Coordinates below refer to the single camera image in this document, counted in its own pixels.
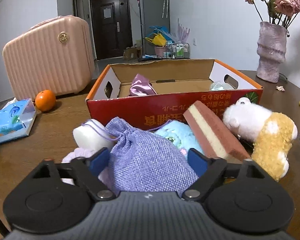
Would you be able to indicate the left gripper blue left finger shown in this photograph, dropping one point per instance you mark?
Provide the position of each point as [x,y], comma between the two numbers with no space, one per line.
[86,172]

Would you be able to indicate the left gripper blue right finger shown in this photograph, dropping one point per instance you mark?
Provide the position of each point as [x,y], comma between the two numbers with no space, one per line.
[210,174]

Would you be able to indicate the white yellow plush dog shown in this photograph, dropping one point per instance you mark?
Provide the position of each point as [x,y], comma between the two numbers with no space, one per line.
[271,133]

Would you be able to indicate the blue plush toy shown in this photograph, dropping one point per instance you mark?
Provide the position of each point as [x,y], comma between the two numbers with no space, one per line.
[180,135]

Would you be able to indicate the purple drawstring pouch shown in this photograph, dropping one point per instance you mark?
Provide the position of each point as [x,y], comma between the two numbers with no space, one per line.
[142,161]

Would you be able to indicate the white plastic bundle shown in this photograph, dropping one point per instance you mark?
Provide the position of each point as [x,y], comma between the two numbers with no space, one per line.
[219,85]

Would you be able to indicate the pink satin scrunchie bonnet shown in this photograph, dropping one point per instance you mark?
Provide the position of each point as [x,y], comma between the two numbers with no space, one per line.
[141,86]

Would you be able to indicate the fallen rose petal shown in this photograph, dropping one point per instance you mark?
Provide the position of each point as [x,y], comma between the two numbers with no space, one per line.
[280,88]

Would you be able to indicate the orange fruit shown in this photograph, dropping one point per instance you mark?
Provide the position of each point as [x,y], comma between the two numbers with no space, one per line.
[45,100]

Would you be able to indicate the blue tissue pack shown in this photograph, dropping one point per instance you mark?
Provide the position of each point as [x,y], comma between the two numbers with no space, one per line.
[16,119]

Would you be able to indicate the pink textured vase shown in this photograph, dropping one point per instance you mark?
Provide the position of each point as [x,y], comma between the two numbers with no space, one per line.
[271,48]

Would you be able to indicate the red cardboard box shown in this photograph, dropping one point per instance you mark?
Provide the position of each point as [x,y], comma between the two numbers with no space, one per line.
[178,83]

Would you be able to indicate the pink ribbed suitcase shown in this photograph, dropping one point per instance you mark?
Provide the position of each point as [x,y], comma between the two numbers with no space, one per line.
[55,54]

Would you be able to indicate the cardboard box on floor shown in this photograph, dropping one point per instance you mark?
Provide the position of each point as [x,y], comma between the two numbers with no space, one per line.
[132,53]

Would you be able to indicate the dried pink roses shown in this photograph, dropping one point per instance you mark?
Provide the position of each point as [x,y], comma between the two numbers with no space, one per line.
[277,2]

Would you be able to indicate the blue yellow bags pile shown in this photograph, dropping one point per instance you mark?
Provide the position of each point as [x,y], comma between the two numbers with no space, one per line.
[159,36]

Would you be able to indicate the dark entrance door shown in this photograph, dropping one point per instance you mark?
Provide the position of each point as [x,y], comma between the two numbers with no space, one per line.
[112,30]

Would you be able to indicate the hanging umbrella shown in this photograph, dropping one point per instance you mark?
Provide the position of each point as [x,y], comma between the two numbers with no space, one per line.
[165,9]

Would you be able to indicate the grey refrigerator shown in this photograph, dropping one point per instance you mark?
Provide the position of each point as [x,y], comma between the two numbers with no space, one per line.
[150,17]

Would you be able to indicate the wire cart with bottles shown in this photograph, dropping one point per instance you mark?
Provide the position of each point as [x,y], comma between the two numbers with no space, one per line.
[176,51]

